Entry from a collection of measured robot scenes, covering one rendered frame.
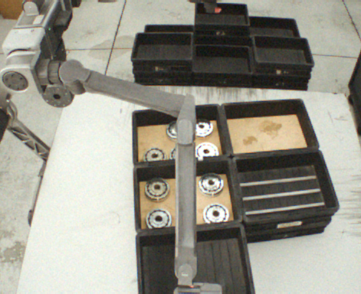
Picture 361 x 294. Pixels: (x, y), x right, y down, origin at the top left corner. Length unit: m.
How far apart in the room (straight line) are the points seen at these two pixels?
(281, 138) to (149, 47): 1.34
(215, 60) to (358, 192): 1.46
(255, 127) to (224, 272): 0.72
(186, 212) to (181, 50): 1.86
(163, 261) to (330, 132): 1.12
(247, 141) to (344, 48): 2.30
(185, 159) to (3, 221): 1.91
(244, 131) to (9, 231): 1.68
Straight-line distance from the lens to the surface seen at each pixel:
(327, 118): 2.20
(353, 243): 1.83
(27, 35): 1.35
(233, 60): 2.89
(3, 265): 2.66
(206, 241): 1.56
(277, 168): 1.76
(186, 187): 1.07
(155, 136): 1.83
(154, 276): 1.51
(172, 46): 2.83
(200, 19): 3.10
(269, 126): 1.89
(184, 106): 1.11
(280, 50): 2.88
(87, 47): 3.76
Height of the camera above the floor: 2.26
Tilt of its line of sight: 53 degrees down
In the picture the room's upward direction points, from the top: 2 degrees counter-clockwise
